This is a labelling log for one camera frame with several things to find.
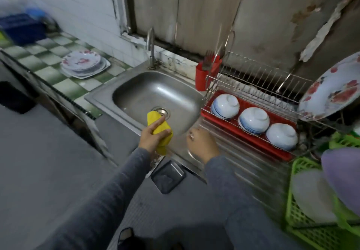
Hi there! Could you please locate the stainless steel sink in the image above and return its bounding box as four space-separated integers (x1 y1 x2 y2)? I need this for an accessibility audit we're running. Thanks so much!
84 60 293 225

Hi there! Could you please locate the person's right forearm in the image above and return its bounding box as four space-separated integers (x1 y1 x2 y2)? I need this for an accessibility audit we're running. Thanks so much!
204 156 307 250

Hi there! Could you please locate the blue plastic box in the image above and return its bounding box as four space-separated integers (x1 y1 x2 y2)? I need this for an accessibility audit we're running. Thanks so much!
0 14 48 47

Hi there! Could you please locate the white hanging cloth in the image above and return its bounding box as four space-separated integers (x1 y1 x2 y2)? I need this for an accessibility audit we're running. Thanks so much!
299 0 360 63

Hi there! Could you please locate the person's black shoe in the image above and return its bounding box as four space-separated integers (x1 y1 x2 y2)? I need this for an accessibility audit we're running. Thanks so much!
117 227 136 250

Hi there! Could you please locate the green plastic shelf rack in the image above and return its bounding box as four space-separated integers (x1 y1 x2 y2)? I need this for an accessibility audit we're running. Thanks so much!
284 132 360 250

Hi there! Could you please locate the metal faucet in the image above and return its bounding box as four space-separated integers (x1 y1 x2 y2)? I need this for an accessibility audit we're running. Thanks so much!
145 27 159 71

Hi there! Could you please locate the metal fork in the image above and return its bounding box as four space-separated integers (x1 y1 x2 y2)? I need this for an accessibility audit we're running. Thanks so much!
220 31 236 58
202 50 215 71

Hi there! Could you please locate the dark square container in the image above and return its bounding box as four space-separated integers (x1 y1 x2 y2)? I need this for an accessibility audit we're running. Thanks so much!
151 159 187 195

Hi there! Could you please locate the purple plastic bowl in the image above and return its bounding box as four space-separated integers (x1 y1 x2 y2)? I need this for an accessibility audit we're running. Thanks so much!
321 147 360 217

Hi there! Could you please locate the red plastic cup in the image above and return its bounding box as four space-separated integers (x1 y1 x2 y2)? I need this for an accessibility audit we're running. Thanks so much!
195 55 224 93

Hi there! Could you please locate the person's left hand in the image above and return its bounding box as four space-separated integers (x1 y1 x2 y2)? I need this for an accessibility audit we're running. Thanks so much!
138 115 173 156

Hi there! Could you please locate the metal wire dish rack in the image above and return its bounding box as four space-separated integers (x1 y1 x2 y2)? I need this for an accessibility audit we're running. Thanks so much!
199 31 360 163

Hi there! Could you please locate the clear plastic bag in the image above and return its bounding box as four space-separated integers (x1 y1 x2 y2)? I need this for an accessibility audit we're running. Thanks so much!
0 0 32 19

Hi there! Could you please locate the person's right hand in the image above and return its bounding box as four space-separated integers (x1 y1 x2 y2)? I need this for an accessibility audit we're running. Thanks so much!
186 126 222 165

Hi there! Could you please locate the cream plastic bowl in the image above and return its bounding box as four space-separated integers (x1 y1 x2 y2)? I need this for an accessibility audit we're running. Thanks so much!
289 168 338 225

